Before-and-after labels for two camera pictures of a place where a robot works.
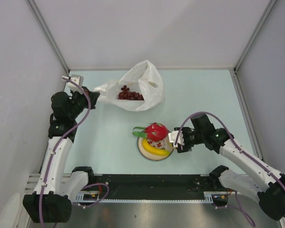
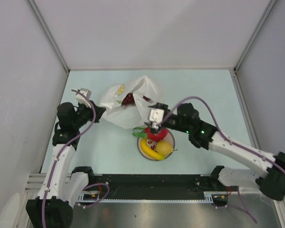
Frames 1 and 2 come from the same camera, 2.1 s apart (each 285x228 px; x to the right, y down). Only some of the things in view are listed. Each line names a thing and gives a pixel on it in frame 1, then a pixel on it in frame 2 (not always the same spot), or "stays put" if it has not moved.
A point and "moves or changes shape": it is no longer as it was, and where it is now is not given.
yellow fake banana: (155, 150) to (148, 151)
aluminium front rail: (30, 180) stays put
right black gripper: (186, 147) to (160, 106)
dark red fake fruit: (125, 94) to (128, 99)
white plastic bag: (143, 78) moves or changes shape
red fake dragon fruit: (154, 131) stays put
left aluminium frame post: (48, 33) stays put
